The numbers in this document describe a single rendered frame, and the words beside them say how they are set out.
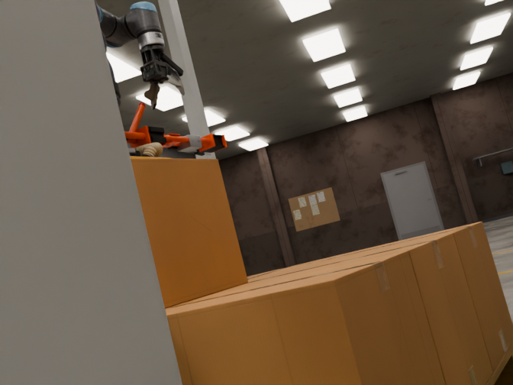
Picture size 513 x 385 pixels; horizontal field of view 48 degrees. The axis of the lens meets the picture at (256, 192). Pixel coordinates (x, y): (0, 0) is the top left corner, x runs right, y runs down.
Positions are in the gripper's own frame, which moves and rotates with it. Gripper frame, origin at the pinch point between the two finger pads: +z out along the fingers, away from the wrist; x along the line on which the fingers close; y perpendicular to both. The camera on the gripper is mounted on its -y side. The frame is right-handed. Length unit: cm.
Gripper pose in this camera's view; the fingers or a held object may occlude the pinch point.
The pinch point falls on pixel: (169, 103)
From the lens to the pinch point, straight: 209.8
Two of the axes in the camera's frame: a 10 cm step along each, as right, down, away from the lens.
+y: -5.4, 0.4, -8.4
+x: 8.1, -2.7, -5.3
